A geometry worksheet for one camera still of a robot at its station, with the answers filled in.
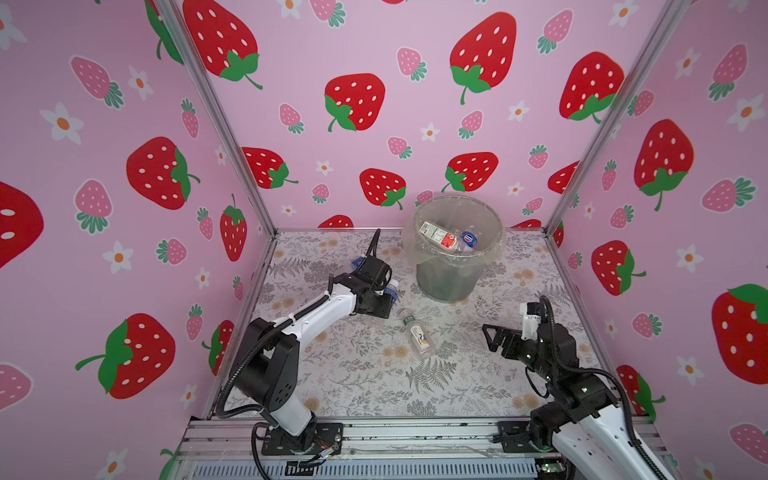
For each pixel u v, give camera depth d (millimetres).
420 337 859
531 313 682
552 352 555
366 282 649
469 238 912
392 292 881
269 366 446
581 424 531
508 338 681
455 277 880
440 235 863
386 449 731
